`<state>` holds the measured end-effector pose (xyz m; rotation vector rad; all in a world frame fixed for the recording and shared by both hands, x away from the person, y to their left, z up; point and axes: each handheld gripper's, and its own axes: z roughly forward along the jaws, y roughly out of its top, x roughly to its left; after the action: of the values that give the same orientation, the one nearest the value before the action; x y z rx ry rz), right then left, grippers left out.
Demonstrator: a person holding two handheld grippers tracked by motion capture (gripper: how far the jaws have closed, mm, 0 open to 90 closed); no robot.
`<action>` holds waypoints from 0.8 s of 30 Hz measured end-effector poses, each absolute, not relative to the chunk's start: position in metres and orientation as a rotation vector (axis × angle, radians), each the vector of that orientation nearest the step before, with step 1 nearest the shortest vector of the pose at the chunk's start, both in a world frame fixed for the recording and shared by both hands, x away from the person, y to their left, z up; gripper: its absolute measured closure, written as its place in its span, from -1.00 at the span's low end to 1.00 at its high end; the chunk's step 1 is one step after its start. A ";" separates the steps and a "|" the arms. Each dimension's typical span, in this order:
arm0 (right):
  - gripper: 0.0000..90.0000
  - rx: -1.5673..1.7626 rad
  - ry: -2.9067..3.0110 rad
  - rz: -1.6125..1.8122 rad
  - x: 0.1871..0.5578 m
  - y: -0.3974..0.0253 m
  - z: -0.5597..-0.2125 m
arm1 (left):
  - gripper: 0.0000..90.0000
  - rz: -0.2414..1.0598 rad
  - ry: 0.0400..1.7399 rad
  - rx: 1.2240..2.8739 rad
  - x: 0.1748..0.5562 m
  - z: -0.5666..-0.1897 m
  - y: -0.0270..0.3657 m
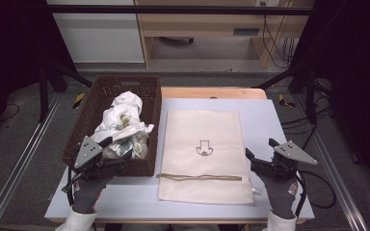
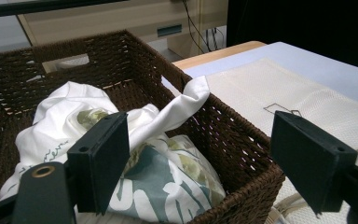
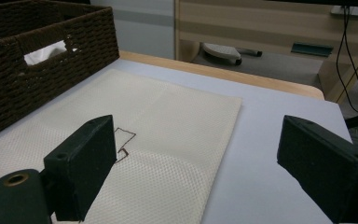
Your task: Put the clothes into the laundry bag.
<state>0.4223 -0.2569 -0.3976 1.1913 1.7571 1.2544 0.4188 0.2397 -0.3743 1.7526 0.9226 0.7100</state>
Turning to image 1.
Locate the brown wicker basket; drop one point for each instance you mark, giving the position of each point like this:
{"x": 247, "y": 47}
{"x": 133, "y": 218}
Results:
{"x": 86, "y": 128}

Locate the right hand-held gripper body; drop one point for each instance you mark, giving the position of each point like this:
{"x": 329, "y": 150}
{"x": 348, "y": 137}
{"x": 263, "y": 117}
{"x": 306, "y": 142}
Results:
{"x": 292, "y": 152}

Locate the person's right hand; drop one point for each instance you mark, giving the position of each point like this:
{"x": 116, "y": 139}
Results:
{"x": 282, "y": 195}

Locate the white cabinet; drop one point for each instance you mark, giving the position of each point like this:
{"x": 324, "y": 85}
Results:
{"x": 99, "y": 38}

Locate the white patterned cloth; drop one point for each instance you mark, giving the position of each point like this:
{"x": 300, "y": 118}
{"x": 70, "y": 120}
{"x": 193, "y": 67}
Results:
{"x": 125, "y": 112}

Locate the black metal stand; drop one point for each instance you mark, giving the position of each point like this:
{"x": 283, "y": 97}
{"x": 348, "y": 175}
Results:
{"x": 43, "y": 96}
{"x": 311, "y": 96}

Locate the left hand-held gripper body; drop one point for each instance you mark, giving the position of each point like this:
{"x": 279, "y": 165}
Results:
{"x": 88, "y": 154}

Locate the black horizontal bar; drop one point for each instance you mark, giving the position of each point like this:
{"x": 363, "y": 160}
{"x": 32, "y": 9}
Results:
{"x": 173, "y": 9}

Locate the black curtain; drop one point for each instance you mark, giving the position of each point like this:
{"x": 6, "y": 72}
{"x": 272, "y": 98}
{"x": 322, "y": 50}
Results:
{"x": 13, "y": 48}
{"x": 359, "y": 80}

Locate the person's left hand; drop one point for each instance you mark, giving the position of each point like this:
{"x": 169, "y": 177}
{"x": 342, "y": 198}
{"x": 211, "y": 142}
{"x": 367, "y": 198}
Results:
{"x": 86, "y": 194}

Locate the aluminium rail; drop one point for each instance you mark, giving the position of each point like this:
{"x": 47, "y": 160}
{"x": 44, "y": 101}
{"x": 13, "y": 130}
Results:
{"x": 334, "y": 166}
{"x": 22, "y": 154}

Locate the light wooden desk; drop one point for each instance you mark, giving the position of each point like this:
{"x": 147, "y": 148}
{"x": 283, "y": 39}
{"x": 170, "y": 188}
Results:
{"x": 205, "y": 24}

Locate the yellow black tape piece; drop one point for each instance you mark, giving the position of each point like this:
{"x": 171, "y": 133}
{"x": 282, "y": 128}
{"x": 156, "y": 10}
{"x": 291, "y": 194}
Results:
{"x": 282, "y": 101}
{"x": 79, "y": 100}

